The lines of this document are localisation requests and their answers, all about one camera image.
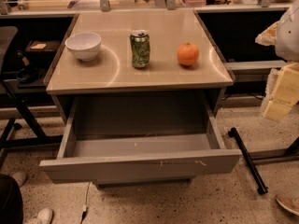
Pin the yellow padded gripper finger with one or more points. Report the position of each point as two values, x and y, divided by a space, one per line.
281 93

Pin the grey top drawer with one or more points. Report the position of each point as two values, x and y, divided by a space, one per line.
140 137

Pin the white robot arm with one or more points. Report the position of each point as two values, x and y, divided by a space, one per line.
284 35

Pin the grey drawer cabinet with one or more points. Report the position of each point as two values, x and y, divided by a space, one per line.
111 71

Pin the black floor bar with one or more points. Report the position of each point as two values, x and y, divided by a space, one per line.
261 187

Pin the orange fruit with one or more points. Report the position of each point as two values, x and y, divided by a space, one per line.
187 54

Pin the shoe at right edge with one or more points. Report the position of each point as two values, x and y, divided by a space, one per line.
289 204

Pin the green soda can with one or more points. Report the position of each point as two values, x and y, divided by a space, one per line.
140 46

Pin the white ceramic bowl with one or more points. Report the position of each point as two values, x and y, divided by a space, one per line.
84 46

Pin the white shoe left lower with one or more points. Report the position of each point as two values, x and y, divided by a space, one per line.
44 216

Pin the white shoe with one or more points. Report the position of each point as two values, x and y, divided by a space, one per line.
44 216
20 178

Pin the white shoe left upper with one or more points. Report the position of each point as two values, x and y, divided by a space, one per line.
20 178

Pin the dark trouser leg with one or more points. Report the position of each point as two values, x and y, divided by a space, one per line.
11 208

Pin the black chair frame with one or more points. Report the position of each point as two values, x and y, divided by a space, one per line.
7 34

